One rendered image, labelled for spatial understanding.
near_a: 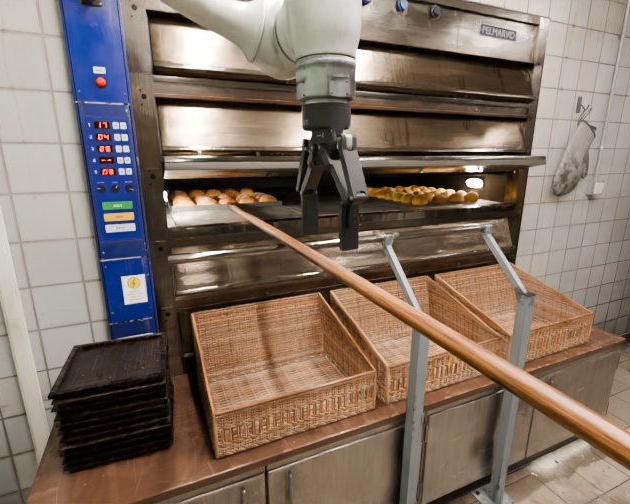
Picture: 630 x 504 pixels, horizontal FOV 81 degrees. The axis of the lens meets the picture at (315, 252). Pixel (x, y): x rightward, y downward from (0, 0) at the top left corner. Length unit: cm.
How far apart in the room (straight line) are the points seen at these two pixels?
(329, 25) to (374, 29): 120
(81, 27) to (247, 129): 56
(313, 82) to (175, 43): 96
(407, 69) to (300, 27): 126
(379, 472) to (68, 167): 147
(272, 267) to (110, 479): 86
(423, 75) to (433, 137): 27
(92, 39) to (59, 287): 80
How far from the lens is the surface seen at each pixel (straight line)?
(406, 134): 179
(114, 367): 131
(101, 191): 141
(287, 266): 157
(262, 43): 70
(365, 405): 140
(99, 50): 144
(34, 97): 147
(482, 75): 212
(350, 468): 145
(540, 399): 48
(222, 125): 146
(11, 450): 184
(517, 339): 162
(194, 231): 146
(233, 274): 152
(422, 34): 191
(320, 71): 57
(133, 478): 130
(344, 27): 58
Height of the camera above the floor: 144
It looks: 15 degrees down
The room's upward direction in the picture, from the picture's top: straight up
